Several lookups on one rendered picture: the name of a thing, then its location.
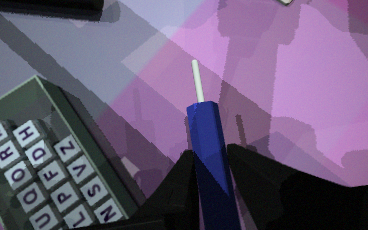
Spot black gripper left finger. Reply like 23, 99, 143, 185
65, 150, 200, 230

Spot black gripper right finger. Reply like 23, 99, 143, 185
227, 143, 368, 230

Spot grey keyboard with white letter keys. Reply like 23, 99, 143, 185
0, 74, 140, 230

